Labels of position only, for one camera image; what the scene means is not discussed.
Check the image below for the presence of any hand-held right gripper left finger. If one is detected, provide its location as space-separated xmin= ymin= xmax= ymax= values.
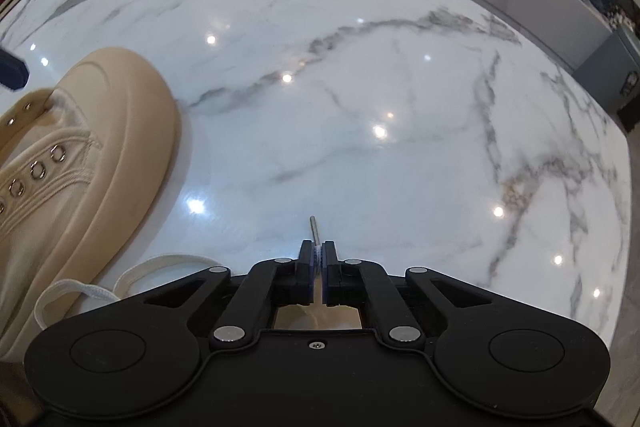
xmin=142 ymin=239 xmax=317 ymax=351

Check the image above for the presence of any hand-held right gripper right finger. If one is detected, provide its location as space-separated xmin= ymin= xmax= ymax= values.
xmin=319 ymin=239 xmax=494 ymax=351

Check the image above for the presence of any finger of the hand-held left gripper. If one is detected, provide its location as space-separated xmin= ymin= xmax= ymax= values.
xmin=0 ymin=48 xmax=29 ymax=91

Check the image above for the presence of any beige canvas shoe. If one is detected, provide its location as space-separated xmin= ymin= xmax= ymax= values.
xmin=0 ymin=47 xmax=182 ymax=360

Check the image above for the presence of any white shoelace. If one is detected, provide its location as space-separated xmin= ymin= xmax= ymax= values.
xmin=34 ymin=216 xmax=321 ymax=334

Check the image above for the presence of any grey trash bin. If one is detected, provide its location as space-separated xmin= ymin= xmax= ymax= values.
xmin=575 ymin=27 xmax=640 ymax=110

